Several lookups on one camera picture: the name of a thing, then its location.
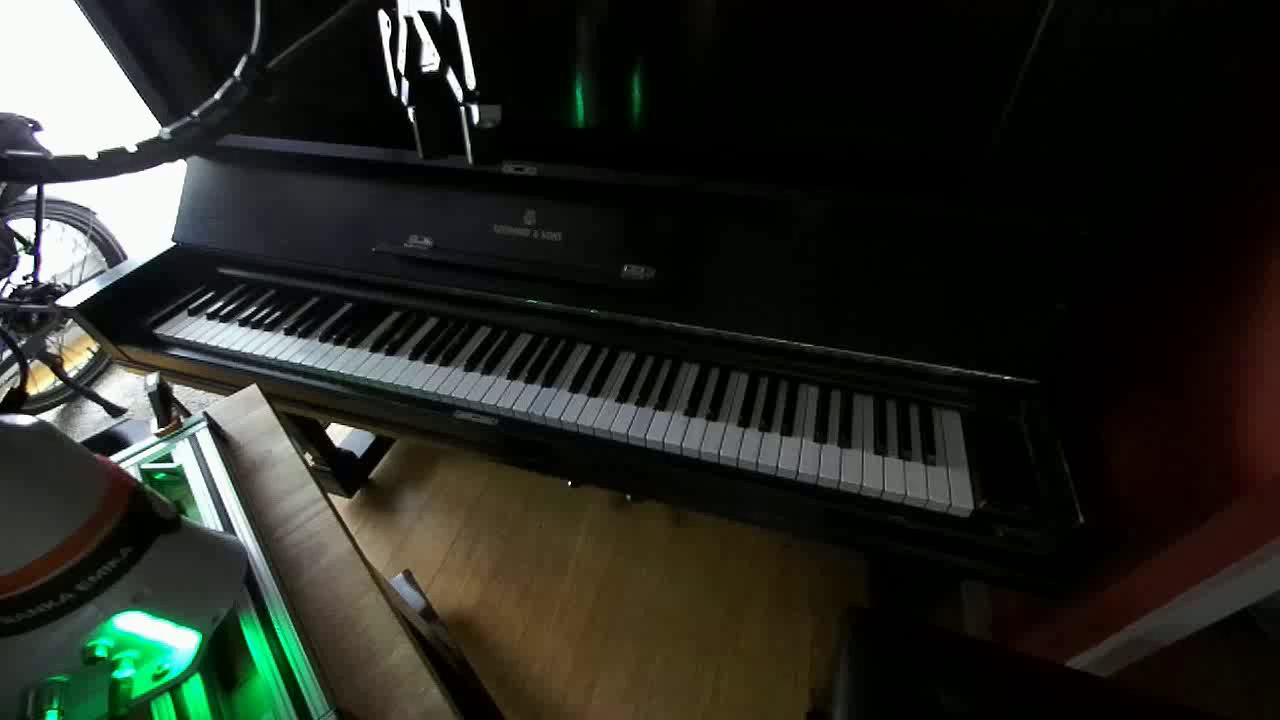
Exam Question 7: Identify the black piano bench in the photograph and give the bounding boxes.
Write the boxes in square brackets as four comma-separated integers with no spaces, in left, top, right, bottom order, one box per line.
[824,607,1211,720]

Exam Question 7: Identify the black upright piano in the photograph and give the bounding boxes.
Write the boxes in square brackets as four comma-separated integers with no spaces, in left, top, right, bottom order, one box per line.
[80,0,1276,587]

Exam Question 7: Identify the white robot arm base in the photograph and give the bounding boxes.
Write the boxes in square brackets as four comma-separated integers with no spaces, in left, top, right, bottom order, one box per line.
[0,415,338,720]

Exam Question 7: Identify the bicycle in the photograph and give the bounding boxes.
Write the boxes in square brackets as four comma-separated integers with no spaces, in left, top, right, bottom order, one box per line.
[0,113,133,415]

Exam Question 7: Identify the black cable bundle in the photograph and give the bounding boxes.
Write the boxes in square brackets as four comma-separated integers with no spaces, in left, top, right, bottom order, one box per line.
[0,0,268,189]

